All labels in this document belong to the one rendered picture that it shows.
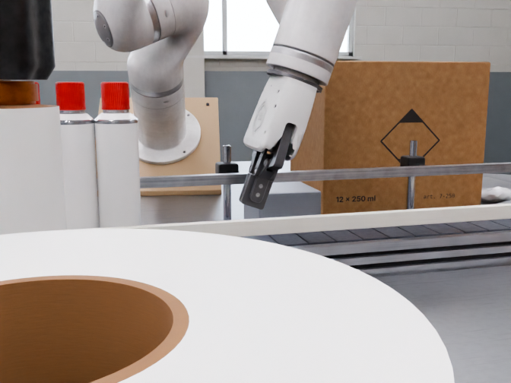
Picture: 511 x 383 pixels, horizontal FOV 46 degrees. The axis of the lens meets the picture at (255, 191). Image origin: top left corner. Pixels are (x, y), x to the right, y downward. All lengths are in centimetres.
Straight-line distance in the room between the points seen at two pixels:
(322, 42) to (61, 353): 61
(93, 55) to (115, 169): 540
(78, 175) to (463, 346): 46
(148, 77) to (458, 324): 83
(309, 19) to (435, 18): 599
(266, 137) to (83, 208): 24
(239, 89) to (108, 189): 541
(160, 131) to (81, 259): 118
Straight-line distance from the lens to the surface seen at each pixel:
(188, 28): 124
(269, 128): 73
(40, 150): 44
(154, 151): 144
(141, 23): 116
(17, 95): 44
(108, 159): 73
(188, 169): 141
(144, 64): 128
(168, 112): 135
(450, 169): 94
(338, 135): 102
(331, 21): 76
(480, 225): 93
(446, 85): 110
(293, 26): 76
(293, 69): 75
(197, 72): 599
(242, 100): 613
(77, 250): 22
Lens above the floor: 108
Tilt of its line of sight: 10 degrees down
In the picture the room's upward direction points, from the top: straight up
